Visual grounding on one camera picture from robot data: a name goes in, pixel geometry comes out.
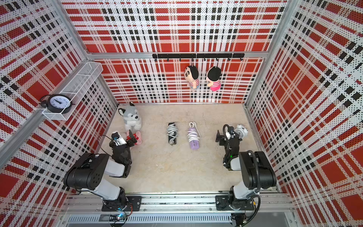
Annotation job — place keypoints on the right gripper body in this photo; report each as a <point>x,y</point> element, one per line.
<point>224,139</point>

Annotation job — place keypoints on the purple power strip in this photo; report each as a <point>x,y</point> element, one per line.
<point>193,136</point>

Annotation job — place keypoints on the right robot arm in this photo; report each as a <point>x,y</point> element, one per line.
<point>257,174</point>

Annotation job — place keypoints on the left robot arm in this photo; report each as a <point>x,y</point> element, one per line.
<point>87,174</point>

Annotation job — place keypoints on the black power strip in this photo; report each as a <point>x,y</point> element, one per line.
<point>172,132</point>

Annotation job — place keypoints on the pink strawberry plush toy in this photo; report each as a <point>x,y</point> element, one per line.
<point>137,136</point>

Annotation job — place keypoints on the grey husky plush toy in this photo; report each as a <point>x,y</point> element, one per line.
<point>131,117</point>

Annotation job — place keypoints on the white alarm clock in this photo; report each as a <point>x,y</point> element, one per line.
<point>241,130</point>

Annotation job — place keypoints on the hanging doll pink shirt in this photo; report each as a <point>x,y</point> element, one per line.
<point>213,78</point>

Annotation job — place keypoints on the hanging doll striped shirt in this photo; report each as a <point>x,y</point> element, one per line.
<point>191,74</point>

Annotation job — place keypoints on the black alarm clock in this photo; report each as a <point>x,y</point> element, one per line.
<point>56,103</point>

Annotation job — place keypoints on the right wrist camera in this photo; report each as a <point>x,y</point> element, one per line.
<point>228,132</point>

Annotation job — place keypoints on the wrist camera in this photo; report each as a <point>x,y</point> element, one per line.
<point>117,139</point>
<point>228,132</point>

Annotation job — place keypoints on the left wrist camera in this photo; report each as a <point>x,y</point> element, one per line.
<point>117,139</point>

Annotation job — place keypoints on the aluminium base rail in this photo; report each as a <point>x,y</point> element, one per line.
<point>275,210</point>

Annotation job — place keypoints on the black hook rail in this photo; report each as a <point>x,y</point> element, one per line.
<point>199,56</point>

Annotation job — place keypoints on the white wire mesh shelf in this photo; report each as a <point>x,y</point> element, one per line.
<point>77,87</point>

